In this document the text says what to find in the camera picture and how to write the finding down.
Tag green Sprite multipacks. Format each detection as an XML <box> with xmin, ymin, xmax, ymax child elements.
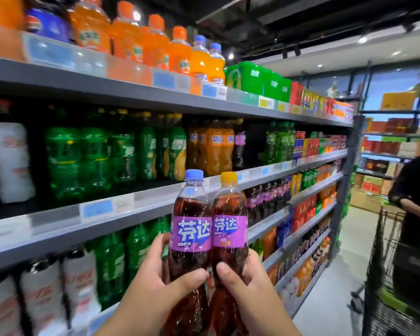
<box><xmin>225</xmin><ymin>61</ymin><xmax>267</xmax><ymax>97</ymax></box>
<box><xmin>262</xmin><ymin>68</ymin><xmax>282</xmax><ymax>101</ymax></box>
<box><xmin>279</xmin><ymin>75</ymin><xmax>294</xmax><ymax>104</ymax></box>

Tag row of assorted drink cans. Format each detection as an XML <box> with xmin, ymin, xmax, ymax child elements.
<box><xmin>302</xmin><ymin>87</ymin><xmax>356</xmax><ymax>123</ymax></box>

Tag row of green-capped lime bottles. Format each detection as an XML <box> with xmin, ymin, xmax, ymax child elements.
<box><xmin>264</xmin><ymin>121</ymin><xmax>296</xmax><ymax>165</ymax></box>

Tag small red cola multipack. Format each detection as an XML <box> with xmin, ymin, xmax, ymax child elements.
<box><xmin>289</xmin><ymin>80</ymin><xmax>307</xmax><ymax>107</ymax></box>

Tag cardboard box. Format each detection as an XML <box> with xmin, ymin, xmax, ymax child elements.
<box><xmin>350</xmin><ymin>175</ymin><xmax>386</xmax><ymax>214</ymax></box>

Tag purple label bottle blue cap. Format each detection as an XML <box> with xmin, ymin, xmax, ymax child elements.
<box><xmin>161</xmin><ymin>169</ymin><xmax>213</xmax><ymax>336</ymax></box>

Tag white cola bottle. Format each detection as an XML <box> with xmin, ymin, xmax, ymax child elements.
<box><xmin>20</xmin><ymin>259</ymin><xmax>65</xmax><ymax>336</ymax></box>
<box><xmin>0</xmin><ymin>275</ymin><xmax>22</xmax><ymax>336</ymax></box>
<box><xmin>0</xmin><ymin>101</ymin><xmax>37</xmax><ymax>204</ymax></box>
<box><xmin>62</xmin><ymin>247</ymin><xmax>93</xmax><ymax>326</ymax></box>

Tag green package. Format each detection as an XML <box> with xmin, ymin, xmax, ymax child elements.
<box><xmin>378</xmin><ymin>287</ymin><xmax>420</xmax><ymax>326</ymax></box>

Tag row of shelf price tags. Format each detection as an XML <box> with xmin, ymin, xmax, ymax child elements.
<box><xmin>0</xmin><ymin>147</ymin><xmax>350</xmax><ymax>249</ymax></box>
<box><xmin>21</xmin><ymin>31</ymin><xmax>356</xmax><ymax>126</ymax></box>

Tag row of purple label bottles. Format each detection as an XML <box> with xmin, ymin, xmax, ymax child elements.
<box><xmin>246</xmin><ymin>180</ymin><xmax>291</xmax><ymax>227</ymax></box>

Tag grey store shelving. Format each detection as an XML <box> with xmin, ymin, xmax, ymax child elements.
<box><xmin>0</xmin><ymin>24</ymin><xmax>368</xmax><ymax>336</ymax></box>

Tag person's right hand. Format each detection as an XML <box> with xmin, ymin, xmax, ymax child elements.
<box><xmin>214</xmin><ymin>248</ymin><xmax>303</xmax><ymax>336</ymax></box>

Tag yellow carton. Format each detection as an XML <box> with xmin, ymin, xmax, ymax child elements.
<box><xmin>380</xmin><ymin>91</ymin><xmax>419</xmax><ymax>112</ymax></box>

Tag display shelf with boxed goods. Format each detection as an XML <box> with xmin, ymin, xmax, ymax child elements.
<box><xmin>353</xmin><ymin>108</ymin><xmax>420</xmax><ymax>214</ymax></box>

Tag person's left hand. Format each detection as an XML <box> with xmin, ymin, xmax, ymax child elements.
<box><xmin>97</xmin><ymin>233</ymin><xmax>211</xmax><ymax>336</ymax></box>

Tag large cola bottle blue cap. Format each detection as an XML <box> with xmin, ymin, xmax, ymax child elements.
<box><xmin>24</xmin><ymin>0</ymin><xmax>72</xmax><ymax>45</ymax></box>

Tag row of blue red cans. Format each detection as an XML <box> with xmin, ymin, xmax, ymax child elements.
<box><xmin>294</xmin><ymin>131</ymin><xmax>349</xmax><ymax>160</ymax></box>

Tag black wire shopping cart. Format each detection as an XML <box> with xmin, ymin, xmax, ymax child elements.
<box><xmin>360</xmin><ymin>205</ymin><xmax>420</xmax><ymax>336</ymax></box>

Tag orange soda bottle blue cap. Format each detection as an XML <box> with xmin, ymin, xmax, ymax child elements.
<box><xmin>207</xmin><ymin>42</ymin><xmax>227</xmax><ymax>85</ymax></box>
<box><xmin>189</xmin><ymin>35</ymin><xmax>211</xmax><ymax>81</ymax></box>

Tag row of dark green bottles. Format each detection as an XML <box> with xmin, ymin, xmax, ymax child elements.
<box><xmin>44</xmin><ymin>108</ymin><xmax>140</xmax><ymax>200</ymax></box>

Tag row of green soda bottles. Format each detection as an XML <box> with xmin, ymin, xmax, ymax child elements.
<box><xmin>91</xmin><ymin>215</ymin><xmax>172</xmax><ymax>310</ymax></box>

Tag purple label bottle yellow cap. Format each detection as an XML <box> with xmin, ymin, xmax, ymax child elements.
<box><xmin>233</xmin><ymin>121</ymin><xmax>246</xmax><ymax>170</ymax></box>
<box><xmin>209</xmin><ymin>171</ymin><xmax>250</xmax><ymax>336</ymax></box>

